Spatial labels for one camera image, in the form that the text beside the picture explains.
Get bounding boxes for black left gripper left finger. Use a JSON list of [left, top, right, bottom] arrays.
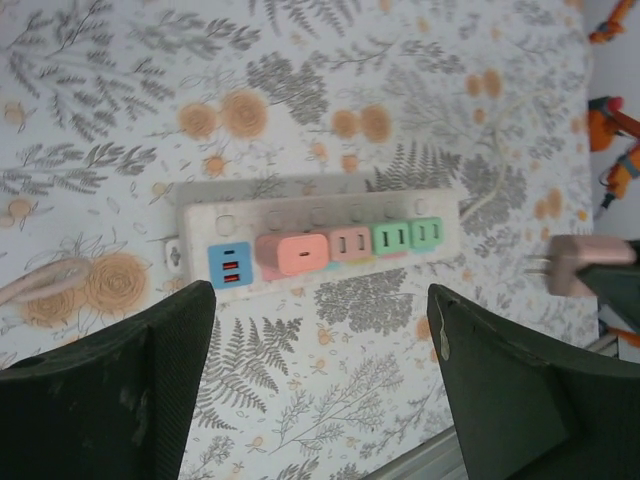
[[0, 279, 217, 480]]

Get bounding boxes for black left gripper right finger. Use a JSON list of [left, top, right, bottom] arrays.
[[427, 283, 640, 480]]

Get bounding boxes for mauve brown plug adapter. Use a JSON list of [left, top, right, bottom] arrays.
[[524, 234, 639, 299]]

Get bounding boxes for green plug adapter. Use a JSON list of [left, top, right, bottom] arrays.
[[409, 216, 445, 251], [372, 221, 414, 257]]

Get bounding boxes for pink plug adapter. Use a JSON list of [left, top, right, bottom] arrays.
[[329, 225, 375, 262]]

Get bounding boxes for salmon orange plug adapter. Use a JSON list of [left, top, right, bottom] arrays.
[[255, 233, 332, 276]]

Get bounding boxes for white multi-socket power strip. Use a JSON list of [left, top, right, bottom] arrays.
[[163, 187, 461, 301]]

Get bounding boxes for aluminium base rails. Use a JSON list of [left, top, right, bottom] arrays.
[[372, 427, 464, 480]]

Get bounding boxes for floral patterned tablecloth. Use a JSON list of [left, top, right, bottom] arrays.
[[0, 0, 601, 480]]

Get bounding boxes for pink round socket cable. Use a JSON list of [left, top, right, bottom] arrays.
[[0, 259, 94, 304]]

